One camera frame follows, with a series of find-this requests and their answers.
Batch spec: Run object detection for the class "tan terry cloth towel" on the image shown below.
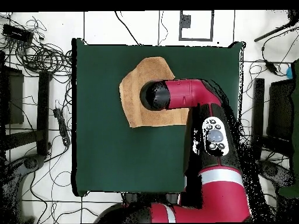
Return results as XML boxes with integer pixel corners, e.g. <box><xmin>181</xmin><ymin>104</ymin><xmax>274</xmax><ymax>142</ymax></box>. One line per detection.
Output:
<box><xmin>119</xmin><ymin>56</ymin><xmax>190</xmax><ymax>128</ymax></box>

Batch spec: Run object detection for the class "tangled black cable bundle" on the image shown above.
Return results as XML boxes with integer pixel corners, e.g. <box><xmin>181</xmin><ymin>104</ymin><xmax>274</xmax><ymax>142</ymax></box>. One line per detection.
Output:
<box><xmin>0</xmin><ymin>13</ymin><xmax>73</xmax><ymax>78</ymax></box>

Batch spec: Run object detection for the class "dark green table cloth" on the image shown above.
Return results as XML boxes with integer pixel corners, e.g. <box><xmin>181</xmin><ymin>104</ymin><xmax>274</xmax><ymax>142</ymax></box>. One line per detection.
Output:
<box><xmin>71</xmin><ymin>38</ymin><xmax>246</xmax><ymax>197</ymax></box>

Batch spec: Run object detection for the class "black power adapter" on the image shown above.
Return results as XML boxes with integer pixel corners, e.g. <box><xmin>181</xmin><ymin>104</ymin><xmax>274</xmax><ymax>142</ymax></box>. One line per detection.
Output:
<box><xmin>264</xmin><ymin>59</ymin><xmax>279</xmax><ymax>75</ymax></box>

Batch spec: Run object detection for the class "black metal stand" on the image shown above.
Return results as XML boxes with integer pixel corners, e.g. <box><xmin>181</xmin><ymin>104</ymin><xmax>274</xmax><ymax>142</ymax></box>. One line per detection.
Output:
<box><xmin>0</xmin><ymin>50</ymin><xmax>53</xmax><ymax>162</ymax></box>
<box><xmin>250</xmin><ymin>78</ymin><xmax>295</xmax><ymax>162</ymax></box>

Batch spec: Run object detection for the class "grey pedestal leg round foot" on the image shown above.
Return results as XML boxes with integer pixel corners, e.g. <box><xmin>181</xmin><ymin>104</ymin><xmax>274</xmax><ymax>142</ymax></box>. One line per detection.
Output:
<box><xmin>0</xmin><ymin>153</ymin><xmax>47</xmax><ymax>224</ymax></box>
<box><xmin>259</xmin><ymin>159</ymin><xmax>295</xmax><ymax>187</ymax></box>

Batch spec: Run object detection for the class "black power strip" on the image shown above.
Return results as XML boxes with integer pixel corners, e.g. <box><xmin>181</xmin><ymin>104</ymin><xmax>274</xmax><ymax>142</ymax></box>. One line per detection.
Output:
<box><xmin>53</xmin><ymin>107</ymin><xmax>71</xmax><ymax>147</ymax></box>

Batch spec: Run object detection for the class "black electronics box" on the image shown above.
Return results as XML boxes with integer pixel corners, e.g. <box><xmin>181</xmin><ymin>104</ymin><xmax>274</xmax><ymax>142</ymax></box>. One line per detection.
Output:
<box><xmin>2</xmin><ymin>23</ymin><xmax>34</xmax><ymax>45</ymax></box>

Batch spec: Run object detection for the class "long black cable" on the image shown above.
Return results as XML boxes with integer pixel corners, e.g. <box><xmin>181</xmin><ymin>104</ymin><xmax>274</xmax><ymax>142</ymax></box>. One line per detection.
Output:
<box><xmin>113</xmin><ymin>10</ymin><xmax>141</xmax><ymax>46</ymax></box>

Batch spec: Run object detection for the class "grey square frame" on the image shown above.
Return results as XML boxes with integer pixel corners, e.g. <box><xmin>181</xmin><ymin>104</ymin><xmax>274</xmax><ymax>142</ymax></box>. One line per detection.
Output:
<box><xmin>179</xmin><ymin>10</ymin><xmax>215</xmax><ymax>42</ymax></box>

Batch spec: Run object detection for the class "dark grey square tag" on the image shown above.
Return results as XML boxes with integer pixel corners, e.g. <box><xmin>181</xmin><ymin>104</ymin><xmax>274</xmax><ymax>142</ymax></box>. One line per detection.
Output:
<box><xmin>179</xmin><ymin>14</ymin><xmax>192</xmax><ymax>29</ymax></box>

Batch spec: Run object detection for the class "black tripod rod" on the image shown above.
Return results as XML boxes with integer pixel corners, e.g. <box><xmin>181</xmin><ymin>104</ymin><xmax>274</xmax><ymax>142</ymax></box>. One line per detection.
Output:
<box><xmin>253</xmin><ymin>10</ymin><xmax>299</xmax><ymax>43</ymax></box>

